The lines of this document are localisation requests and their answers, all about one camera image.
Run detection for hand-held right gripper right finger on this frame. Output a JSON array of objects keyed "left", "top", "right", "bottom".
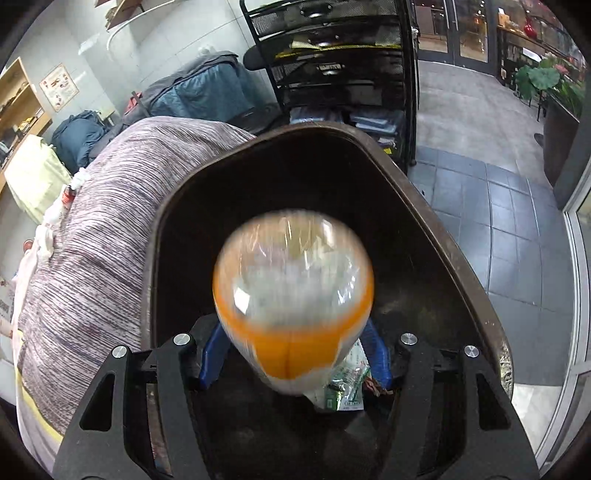
[{"left": 359, "top": 318, "right": 542, "bottom": 480}]

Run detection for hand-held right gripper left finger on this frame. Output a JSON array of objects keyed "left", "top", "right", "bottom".
[{"left": 53, "top": 318, "right": 232, "bottom": 480}]

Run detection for clear bottle with orange drink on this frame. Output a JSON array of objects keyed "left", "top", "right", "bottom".
[{"left": 212, "top": 209, "right": 376, "bottom": 397}]

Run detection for dark brown trash bin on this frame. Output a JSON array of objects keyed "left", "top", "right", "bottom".
[{"left": 145, "top": 121, "right": 515, "bottom": 480}]

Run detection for green and white wrapper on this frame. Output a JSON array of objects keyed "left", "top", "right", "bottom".
[{"left": 313, "top": 340, "right": 373, "bottom": 412}]

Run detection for striped purple blanket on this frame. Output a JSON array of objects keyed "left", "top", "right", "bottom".
[{"left": 16, "top": 116, "right": 257, "bottom": 423}]

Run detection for pink bed sheet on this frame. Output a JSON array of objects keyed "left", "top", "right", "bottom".
[{"left": 11, "top": 272, "right": 65, "bottom": 476}]

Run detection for white crumpled tissue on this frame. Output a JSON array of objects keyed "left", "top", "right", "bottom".
[{"left": 33, "top": 167, "right": 89, "bottom": 261}]

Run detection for pale yellow cloth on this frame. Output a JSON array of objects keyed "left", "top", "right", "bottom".
[{"left": 4, "top": 135, "right": 73, "bottom": 225}]

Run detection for teal cloth pile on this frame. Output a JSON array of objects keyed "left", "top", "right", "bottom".
[{"left": 50, "top": 109, "right": 110, "bottom": 172}]

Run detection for massage bed with blue cover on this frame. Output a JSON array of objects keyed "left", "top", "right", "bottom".
[{"left": 121, "top": 50, "right": 260, "bottom": 136}]

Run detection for black mesh trolley cart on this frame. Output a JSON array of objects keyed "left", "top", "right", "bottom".
[{"left": 239, "top": 0, "right": 420, "bottom": 174}]

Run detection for wooden bookshelf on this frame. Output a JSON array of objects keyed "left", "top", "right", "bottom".
[{"left": 0, "top": 56, "right": 52, "bottom": 164}]

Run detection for green potted plant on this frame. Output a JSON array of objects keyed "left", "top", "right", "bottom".
[{"left": 514, "top": 56, "right": 588, "bottom": 121}]

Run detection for glass double door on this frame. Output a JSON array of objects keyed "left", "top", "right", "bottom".
[{"left": 412, "top": 0, "right": 496, "bottom": 71}]

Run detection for wall poster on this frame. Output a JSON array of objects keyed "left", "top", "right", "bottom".
[{"left": 39, "top": 63, "right": 77, "bottom": 112}]

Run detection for wooden wall shelves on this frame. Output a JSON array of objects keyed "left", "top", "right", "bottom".
[{"left": 95, "top": 0, "right": 178, "bottom": 31}]

